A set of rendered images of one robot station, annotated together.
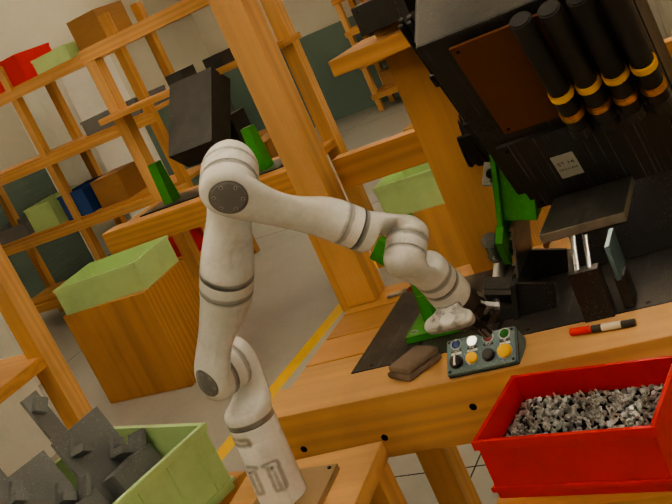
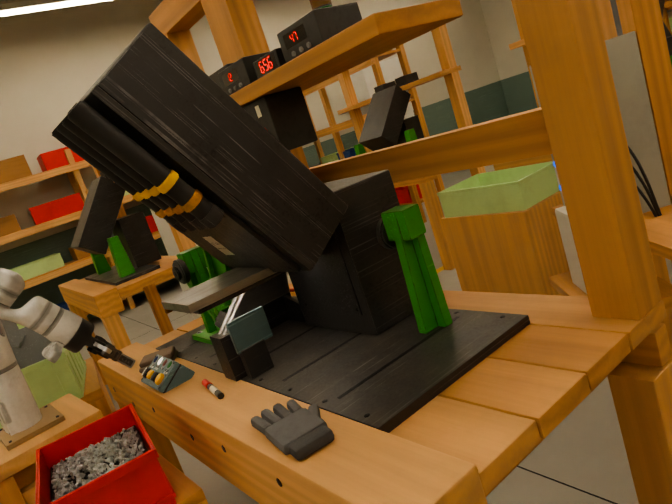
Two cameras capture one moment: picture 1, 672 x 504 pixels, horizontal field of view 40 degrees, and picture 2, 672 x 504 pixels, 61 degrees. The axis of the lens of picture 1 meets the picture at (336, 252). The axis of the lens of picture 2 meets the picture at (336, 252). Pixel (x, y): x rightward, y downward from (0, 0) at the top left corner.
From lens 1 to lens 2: 1.51 m
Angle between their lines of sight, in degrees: 27
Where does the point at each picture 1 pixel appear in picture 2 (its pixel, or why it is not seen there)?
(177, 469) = (32, 377)
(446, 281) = (36, 325)
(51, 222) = not seen: hidden behind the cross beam
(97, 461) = (32, 352)
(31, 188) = (349, 142)
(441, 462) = not seen: hidden behind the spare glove
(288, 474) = (12, 414)
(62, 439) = (12, 334)
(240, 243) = not seen: outside the picture
